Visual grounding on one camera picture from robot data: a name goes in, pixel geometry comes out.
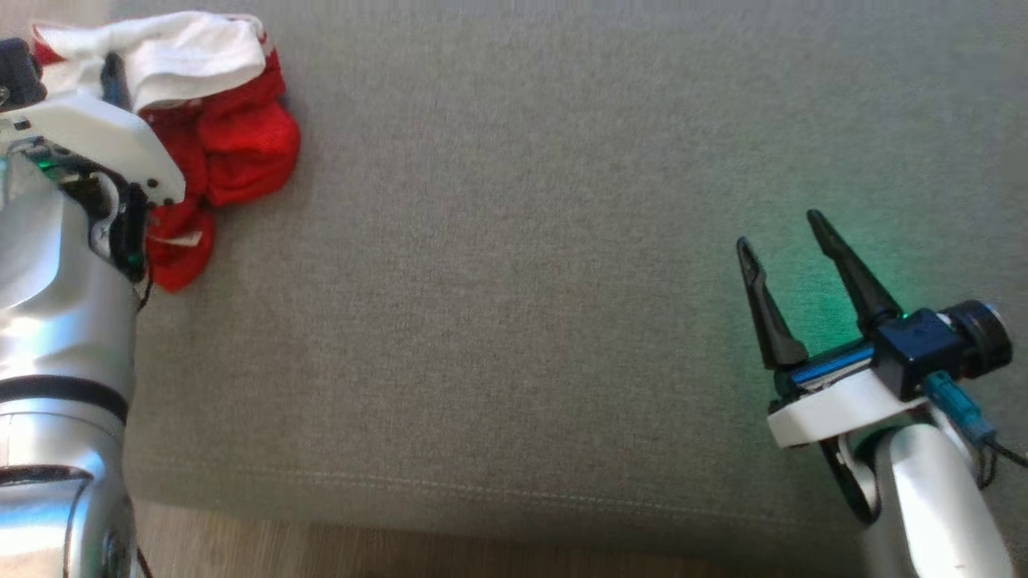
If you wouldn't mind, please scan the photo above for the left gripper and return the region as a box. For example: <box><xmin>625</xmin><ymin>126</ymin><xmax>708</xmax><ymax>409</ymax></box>
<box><xmin>0</xmin><ymin>90</ymin><xmax>187</xmax><ymax>282</ymax></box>

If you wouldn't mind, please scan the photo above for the large grey sofa seat cushion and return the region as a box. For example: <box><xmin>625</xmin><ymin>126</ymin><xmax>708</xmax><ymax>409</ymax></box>
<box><xmin>108</xmin><ymin>0</ymin><xmax>1028</xmax><ymax>556</ymax></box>

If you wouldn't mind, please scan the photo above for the teal plug camera cable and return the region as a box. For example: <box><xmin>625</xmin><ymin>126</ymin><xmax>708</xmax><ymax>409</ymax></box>
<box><xmin>924</xmin><ymin>371</ymin><xmax>1028</xmax><ymax>468</ymax></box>

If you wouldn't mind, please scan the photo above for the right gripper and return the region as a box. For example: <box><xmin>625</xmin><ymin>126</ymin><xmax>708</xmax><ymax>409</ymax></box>
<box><xmin>736</xmin><ymin>210</ymin><xmax>936</xmax><ymax>450</ymax></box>

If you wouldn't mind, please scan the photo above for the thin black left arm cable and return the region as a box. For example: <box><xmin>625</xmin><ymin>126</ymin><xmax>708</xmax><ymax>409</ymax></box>
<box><xmin>131</xmin><ymin>265</ymin><xmax>155</xmax><ymax>578</ymax></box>

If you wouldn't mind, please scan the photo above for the red garment with striped white trim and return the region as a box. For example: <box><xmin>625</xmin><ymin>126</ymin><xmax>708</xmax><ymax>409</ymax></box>
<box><xmin>31</xmin><ymin>10</ymin><xmax>302</xmax><ymax>293</ymax></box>

